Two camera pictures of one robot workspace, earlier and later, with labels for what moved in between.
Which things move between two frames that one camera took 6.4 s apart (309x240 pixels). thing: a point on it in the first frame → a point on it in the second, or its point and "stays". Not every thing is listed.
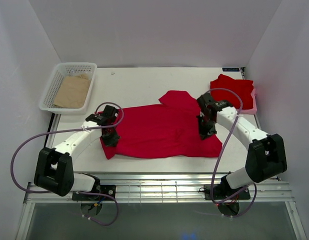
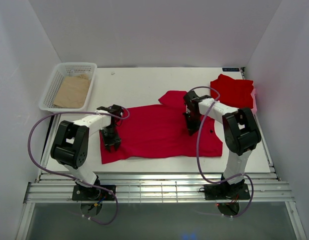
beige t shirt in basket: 71,91 stays
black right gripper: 205,134 → 192,128
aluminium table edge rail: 166,187 stays
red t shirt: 169,130 stays
